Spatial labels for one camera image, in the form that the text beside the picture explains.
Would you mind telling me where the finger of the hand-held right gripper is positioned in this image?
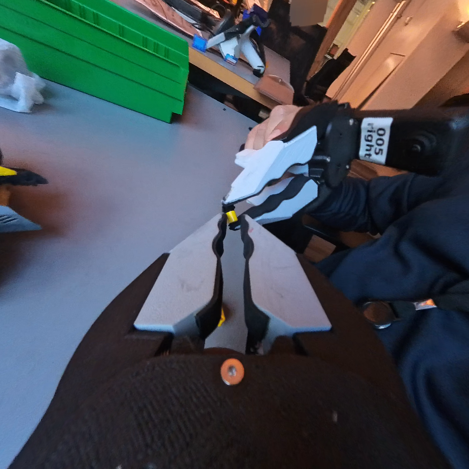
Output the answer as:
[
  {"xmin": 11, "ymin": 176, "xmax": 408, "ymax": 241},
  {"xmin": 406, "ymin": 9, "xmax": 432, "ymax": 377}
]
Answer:
[
  {"xmin": 224, "ymin": 126, "xmax": 318, "ymax": 206},
  {"xmin": 246, "ymin": 176, "xmax": 320, "ymax": 225}
]

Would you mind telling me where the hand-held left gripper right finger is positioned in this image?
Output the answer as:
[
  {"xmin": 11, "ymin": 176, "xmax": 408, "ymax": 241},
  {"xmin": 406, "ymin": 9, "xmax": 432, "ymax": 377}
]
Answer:
[{"xmin": 241, "ymin": 216, "xmax": 332, "ymax": 352}]

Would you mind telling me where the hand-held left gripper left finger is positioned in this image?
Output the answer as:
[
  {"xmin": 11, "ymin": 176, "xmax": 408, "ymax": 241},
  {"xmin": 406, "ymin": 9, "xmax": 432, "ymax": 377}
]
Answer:
[{"xmin": 136, "ymin": 214, "xmax": 226, "ymax": 339}]

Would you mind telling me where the person's right forearm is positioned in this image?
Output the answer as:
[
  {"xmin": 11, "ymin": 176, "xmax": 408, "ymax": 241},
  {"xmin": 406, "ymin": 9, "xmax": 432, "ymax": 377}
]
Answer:
[{"xmin": 308, "ymin": 172, "xmax": 469, "ymax": 236}]

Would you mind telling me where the grey desk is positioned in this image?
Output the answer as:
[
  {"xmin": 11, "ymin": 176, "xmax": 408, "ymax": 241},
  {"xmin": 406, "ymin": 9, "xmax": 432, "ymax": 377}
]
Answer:
[{"xmin": 0, "ymin": 79, "xmax": 258, "ymax": 469}]

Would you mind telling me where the person's right hand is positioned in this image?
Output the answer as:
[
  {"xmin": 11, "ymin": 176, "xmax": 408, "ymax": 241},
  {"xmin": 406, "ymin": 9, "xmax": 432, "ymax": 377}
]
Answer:
[{"xmin": 244, "ymin": 104, "xmax": 303, "ymax": 151}]

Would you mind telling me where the beige door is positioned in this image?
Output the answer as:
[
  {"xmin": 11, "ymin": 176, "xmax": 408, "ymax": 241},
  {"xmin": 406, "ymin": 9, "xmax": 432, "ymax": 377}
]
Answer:
[{"xmin": 343, "ymin": 0, "xmax": 442, "ymax": 105}]

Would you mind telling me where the wooden table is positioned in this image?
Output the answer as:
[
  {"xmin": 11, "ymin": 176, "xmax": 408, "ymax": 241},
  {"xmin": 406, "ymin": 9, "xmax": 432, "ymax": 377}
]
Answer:
[{"xmin": 125, "ymin": 0, "xmax": 295, "ymax": 112}]

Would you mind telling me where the black office chair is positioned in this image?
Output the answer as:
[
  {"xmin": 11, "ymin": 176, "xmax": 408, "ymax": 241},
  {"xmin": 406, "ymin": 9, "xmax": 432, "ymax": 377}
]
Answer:
[{"xmin": 304, "ymin": 26, "xmax": 361, "ymax": 103}]

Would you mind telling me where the spare grey gripper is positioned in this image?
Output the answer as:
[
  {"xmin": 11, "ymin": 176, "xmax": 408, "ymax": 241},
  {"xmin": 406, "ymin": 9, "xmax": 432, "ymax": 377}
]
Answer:
[{"xmin": 193, "ymin": 8, "xmax": 268, "ymax": 77}]

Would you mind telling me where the person's dark blue jacket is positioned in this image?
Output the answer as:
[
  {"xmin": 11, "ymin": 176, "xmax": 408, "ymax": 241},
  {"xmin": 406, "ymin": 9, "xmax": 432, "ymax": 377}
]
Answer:
[{"xmin": 308, "ymin": 170, "xmax": 469, "ymax": 469}]

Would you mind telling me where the yellow grey toy bulldozer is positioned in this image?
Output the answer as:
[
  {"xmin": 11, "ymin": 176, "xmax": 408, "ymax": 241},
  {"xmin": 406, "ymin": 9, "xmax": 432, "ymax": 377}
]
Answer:
[{"xmin": 0, "ymin": 150, "xmax": 49, "ymax": 234}]

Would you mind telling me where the green plastic bin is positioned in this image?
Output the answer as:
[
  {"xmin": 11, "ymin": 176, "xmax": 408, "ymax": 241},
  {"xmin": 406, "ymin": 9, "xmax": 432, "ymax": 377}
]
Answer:
[{"xmin": 0, "ymin": 0, "xmax": 190, "ymax": 123}]

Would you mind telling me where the crumpled white tissue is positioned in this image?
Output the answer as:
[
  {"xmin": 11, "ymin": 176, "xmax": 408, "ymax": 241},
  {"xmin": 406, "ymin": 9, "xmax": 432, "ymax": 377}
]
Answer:
[{"xmin": 0, "ymin": 38, "xmax": 46, "ymax": 113}]

